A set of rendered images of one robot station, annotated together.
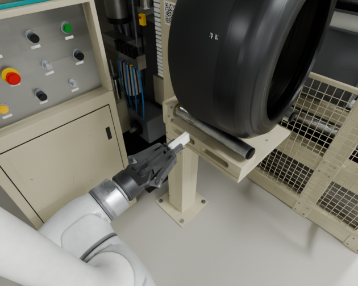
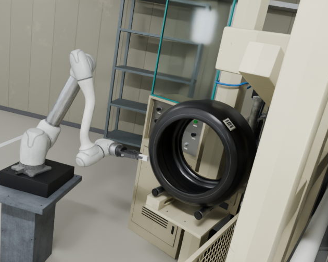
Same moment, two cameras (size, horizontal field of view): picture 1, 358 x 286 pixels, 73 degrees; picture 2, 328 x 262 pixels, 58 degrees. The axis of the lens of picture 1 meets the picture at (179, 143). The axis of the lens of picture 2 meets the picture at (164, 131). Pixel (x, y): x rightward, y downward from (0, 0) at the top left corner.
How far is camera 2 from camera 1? 1.70 m
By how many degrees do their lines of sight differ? 70
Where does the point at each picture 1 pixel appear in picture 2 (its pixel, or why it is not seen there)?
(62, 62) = (187, 133)
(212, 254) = not seen: outside the picture
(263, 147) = (176, 219)
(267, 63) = (155, 132)
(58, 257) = (87, 121)
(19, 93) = not seen: hidden behind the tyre
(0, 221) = (90, 107)
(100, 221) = (105, 145)
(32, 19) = not seen: hidden behind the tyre
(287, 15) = (165, 119)
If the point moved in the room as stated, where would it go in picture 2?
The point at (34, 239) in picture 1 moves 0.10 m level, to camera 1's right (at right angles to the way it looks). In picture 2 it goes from (89, 115) to (88, 119)
